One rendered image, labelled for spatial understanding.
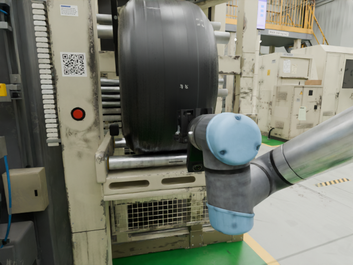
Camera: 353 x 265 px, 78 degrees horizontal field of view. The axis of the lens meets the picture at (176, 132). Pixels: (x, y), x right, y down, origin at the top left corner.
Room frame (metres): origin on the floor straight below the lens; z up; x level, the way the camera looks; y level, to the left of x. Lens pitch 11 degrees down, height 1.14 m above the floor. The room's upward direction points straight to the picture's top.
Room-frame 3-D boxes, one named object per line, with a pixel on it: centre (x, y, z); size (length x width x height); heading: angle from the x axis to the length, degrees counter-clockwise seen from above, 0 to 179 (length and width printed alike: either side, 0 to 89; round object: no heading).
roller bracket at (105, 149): (0.83, 0.27, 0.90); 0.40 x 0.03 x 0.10; 12
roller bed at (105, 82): (1.19, 0.39, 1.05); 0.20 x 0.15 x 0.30; 102
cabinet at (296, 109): (5.01, -2.76, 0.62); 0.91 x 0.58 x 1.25; 110
